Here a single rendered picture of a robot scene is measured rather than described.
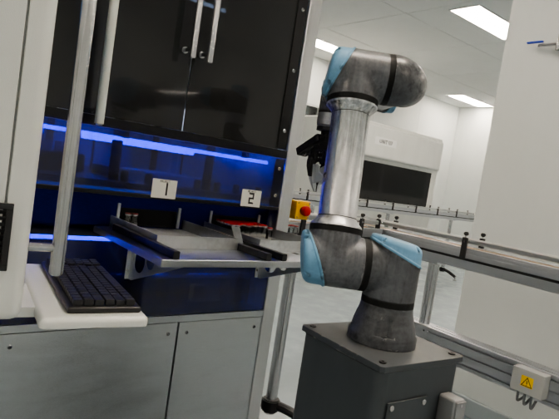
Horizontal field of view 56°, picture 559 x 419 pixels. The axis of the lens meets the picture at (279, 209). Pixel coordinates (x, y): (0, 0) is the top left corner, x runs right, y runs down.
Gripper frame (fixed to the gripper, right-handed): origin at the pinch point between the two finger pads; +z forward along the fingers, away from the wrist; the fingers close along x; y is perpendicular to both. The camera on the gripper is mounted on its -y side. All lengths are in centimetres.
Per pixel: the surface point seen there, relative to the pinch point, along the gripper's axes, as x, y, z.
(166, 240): -51, 1, 19
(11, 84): -98, 30, -10
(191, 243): -43.5, 0.8, 19.7
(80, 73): -88, 30, -15
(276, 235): 5.8, -22.6, 19.7
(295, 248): -5.4, 1.3, 20.0
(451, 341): 85, 8, 57
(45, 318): -89, 30, 29
